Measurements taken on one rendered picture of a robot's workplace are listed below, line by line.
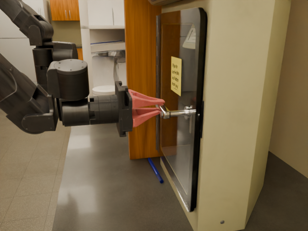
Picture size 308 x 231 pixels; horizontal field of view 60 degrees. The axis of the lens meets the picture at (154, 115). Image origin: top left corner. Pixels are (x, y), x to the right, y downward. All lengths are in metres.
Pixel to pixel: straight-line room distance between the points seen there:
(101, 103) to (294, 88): 0.64
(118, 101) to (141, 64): 0.31
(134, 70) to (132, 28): 0.12
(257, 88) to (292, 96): 0.46
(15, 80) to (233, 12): 0.38
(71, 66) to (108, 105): 0.10
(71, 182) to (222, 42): 0.56
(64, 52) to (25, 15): 0.14
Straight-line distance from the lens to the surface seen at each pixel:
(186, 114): 0.52
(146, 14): 0.80
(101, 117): 0.52
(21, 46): 5.45
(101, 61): 1.84
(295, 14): 0.98
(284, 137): 1.01
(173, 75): 0.60
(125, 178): 0.80
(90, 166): 0.88
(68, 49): 0.84
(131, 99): 0.51
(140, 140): 0.87
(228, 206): 0.60
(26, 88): 0.53
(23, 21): 0.87
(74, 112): 0.52
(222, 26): 0.46
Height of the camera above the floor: 1.36
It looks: 19 degrees down
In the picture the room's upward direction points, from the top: straight up
